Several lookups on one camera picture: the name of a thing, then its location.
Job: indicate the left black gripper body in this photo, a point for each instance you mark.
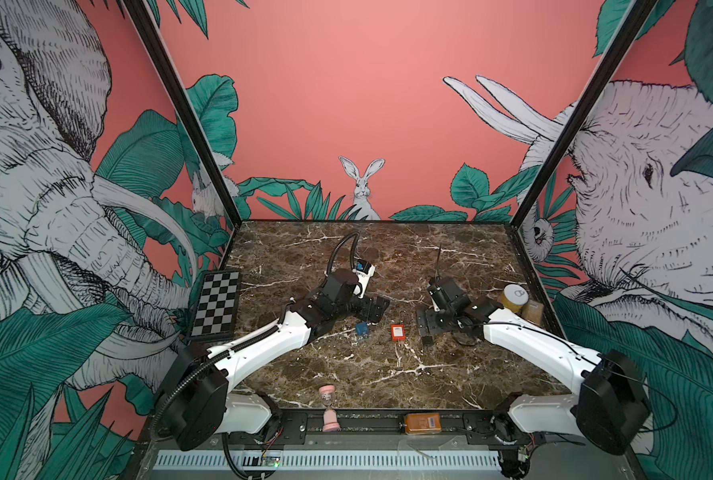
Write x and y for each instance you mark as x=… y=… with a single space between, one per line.
x=364 y=309

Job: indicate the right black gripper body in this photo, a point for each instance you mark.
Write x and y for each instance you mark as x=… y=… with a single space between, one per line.
x=431 y=318

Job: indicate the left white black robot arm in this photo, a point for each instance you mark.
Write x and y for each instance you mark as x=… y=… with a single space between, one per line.
x=197 y=398

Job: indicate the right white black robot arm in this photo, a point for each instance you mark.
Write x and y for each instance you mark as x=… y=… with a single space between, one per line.
x=606 y=404

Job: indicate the red padlock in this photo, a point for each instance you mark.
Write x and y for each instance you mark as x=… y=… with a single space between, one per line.
x=397 y=332

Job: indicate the brown spice jar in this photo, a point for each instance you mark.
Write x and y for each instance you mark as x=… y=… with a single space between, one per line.
x=532 y=312

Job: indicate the orange rectangular box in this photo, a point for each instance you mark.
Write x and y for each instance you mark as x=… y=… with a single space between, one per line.
x=426 y=423

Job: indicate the pink hourglass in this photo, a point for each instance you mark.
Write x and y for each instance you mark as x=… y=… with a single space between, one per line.
x=330 y=418

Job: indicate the black white checkerboard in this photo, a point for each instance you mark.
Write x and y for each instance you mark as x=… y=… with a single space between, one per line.
x=215 y=305

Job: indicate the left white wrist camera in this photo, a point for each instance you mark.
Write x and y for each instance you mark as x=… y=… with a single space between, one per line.
x=364 y=271

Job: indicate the white perforated rail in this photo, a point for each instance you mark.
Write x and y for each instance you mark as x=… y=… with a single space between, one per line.
x=329 y=460

